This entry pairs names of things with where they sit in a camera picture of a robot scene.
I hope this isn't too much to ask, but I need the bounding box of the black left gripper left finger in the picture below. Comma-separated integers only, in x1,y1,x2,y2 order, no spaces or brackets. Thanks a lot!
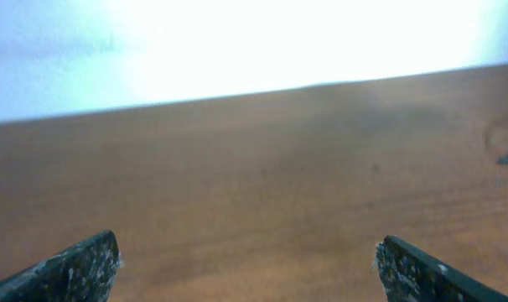
0,230,121,302

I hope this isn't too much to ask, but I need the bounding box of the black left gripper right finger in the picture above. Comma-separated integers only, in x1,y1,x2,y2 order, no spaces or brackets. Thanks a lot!
373,235,508,302

